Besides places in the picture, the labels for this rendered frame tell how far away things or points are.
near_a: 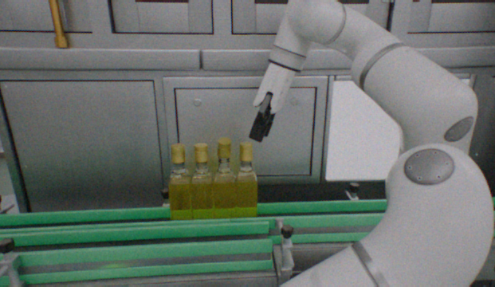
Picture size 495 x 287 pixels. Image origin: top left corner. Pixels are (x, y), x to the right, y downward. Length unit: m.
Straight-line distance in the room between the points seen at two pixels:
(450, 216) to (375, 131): 0.71
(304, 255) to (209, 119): 0.46
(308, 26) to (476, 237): 0.39
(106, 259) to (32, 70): 0.54
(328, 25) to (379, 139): 0.54
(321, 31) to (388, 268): 0.38
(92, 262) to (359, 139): 0.79
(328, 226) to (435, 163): 0.58
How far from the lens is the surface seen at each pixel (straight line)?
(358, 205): 0.98
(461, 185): 0.33
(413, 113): 0.42
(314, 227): 0.89
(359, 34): 0.62
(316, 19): 0.56
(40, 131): 1.09
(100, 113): 1.00
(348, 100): 0.95
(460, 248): 0.33
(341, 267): 0.34
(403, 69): 0.44
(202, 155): 0.78
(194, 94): 0.89
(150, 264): 0.81
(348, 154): 1.00
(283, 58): 0.63
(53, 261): 0.87
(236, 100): 0.89
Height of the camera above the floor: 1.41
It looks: 18 degrees down
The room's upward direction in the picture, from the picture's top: straight up
